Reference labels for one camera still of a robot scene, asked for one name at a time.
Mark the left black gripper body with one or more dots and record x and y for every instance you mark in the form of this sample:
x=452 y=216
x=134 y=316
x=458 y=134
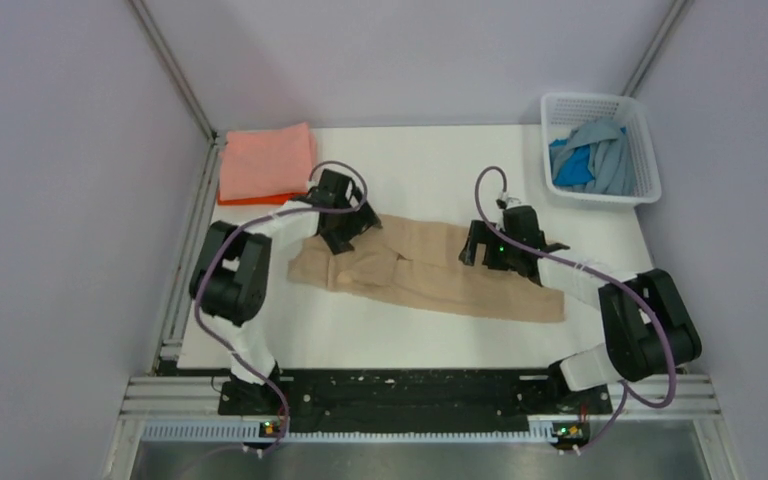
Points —
x=348 y=225

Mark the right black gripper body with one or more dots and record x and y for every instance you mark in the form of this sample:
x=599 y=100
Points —
x=495 y=256

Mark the beige t shirt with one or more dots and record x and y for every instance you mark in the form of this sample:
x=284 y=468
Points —
x=415 y=264

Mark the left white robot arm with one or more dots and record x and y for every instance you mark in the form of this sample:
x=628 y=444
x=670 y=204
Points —
x=235 y=284

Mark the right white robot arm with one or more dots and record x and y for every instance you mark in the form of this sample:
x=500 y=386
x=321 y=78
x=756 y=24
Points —
x=646 y=326

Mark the folded orange t shirt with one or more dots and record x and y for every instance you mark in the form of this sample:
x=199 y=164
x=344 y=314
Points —
x=278 y=199

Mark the folded pink t shirt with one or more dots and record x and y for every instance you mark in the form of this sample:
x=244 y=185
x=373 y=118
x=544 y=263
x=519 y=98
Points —
x=267 y=162

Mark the bright blue t shirt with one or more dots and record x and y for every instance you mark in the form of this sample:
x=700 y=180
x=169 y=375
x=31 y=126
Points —
x=572 y=172

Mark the light blue t shirt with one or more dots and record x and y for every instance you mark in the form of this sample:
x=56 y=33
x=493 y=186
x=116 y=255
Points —
x=610 y=158

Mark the white plastic basket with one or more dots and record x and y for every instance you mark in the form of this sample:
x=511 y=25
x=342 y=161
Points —
x=563 y=112

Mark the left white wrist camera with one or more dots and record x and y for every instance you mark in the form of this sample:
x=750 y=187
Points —
x=311 y=187

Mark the left aluminium frame post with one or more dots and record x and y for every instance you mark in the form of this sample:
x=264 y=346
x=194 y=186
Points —
x=144 y=17

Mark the aluminium frame post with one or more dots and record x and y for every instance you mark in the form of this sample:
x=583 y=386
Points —
x=678 y=9
x=144 y=17

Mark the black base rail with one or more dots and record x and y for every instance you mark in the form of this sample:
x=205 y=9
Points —
x=393 y=401

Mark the white slotted cable duct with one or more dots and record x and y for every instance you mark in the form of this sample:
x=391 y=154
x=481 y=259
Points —
x=240 y=431

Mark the right aluminium frame post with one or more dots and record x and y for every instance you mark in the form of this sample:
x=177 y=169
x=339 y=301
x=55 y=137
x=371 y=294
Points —
x=678 y=9

